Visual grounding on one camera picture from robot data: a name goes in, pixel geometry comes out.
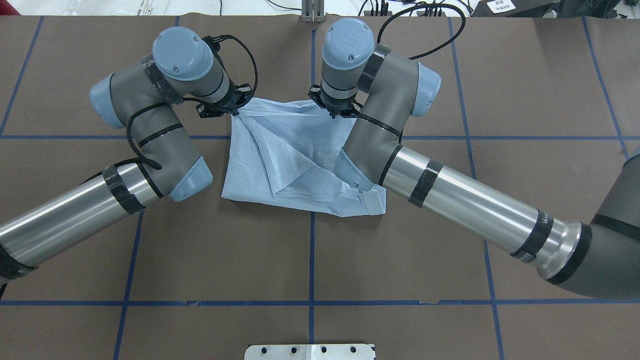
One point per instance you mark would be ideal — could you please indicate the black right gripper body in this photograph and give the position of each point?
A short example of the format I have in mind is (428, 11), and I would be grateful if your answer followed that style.
(336, 107)

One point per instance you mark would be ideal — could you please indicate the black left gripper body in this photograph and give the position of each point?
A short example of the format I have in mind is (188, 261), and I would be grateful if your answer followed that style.
(231, 103)

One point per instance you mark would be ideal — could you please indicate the light blue striped shirt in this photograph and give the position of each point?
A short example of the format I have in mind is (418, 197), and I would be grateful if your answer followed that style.
(284, 154)

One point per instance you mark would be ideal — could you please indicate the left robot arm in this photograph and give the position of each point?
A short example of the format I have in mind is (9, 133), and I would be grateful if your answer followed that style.
(162, 161)

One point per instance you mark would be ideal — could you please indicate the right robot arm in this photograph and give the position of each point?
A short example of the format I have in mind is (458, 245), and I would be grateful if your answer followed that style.
(380, 89)

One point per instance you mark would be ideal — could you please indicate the aluminium frame post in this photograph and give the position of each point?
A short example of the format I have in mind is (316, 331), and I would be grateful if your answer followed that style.
(313, 11)

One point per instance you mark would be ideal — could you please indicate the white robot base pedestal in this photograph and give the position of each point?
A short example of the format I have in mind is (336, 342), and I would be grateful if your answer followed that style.
(327, 351)

